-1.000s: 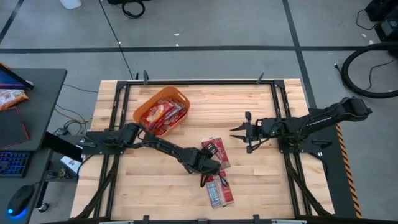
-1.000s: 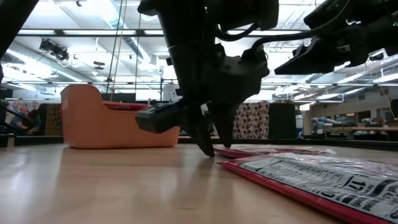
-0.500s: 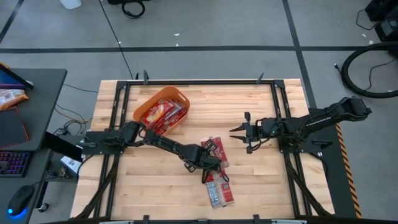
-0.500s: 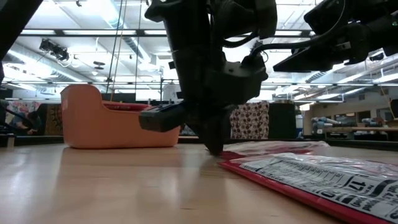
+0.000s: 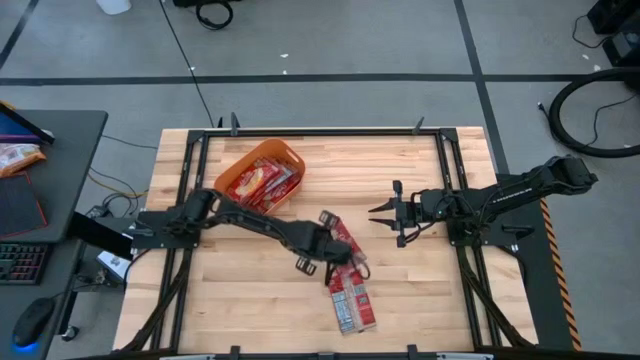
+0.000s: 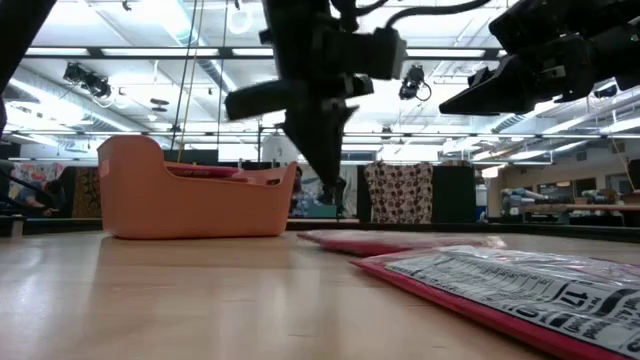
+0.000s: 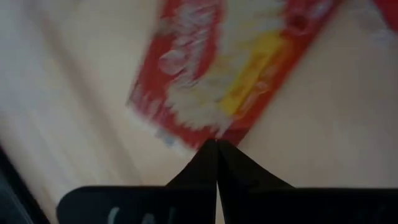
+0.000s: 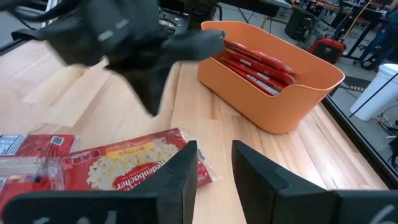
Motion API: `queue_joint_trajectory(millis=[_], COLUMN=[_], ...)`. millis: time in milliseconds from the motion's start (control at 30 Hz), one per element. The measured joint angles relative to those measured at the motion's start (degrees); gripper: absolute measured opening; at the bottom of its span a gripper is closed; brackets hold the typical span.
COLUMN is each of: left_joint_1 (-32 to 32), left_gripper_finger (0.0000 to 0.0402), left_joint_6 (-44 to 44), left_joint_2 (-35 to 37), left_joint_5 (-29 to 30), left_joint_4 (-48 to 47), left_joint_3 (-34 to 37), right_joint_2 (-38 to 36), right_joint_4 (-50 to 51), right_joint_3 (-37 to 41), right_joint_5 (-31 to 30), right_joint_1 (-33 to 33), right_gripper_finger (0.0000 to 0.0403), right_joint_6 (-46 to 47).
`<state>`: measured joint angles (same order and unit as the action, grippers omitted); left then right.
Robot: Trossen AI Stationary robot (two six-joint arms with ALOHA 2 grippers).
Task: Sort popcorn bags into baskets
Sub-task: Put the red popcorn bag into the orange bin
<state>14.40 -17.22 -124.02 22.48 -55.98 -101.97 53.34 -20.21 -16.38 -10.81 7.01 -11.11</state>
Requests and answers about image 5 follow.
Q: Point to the orange plastic basket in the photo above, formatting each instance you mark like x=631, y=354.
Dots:
x=260, y=150

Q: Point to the black hazard-striped side platform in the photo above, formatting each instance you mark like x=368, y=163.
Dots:
x=540, y=280

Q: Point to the black red-edged mouse pad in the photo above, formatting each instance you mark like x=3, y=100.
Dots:
x=20, y=205

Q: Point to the black computer mouse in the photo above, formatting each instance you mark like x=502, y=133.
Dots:
x=32, y=322

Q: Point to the tablet with purple screen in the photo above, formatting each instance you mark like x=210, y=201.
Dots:
x=17, y=127

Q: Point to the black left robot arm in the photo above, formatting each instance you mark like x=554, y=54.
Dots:
x=260, y=225

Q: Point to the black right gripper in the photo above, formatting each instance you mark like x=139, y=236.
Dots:
x=420, y=210

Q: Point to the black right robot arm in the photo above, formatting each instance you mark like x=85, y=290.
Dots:
x=525, y=187

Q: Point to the black backlit keyboard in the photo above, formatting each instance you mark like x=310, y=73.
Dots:
x=22, y=262

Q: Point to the orange snack bag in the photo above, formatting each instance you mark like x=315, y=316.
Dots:
x=17, y=157

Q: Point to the white power adapter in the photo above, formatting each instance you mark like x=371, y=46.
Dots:
x=114, y=265

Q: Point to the black equipment boxes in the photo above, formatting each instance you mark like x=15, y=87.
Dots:
x=620, y=35

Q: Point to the white bucket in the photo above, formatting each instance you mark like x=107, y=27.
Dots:
x=114, y=6

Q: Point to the black desk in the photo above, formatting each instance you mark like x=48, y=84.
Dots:
x=70, y=150

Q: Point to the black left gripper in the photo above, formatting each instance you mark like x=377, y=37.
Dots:
x=312, y=242

